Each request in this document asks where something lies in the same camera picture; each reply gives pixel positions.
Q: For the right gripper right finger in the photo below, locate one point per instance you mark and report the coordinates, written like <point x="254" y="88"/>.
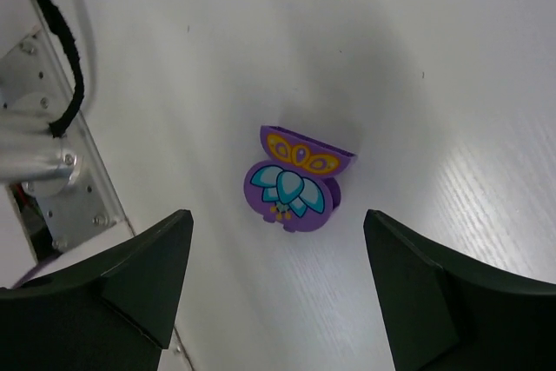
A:
<point x="443" y="310"/>

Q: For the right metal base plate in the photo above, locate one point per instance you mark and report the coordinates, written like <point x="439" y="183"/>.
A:
<point x="66" y="175"/>

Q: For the purple paw lego brick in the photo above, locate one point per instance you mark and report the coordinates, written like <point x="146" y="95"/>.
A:
<point x="299" y="202"/>

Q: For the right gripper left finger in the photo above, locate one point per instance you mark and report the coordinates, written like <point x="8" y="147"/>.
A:
<point x="113" y="311"/>

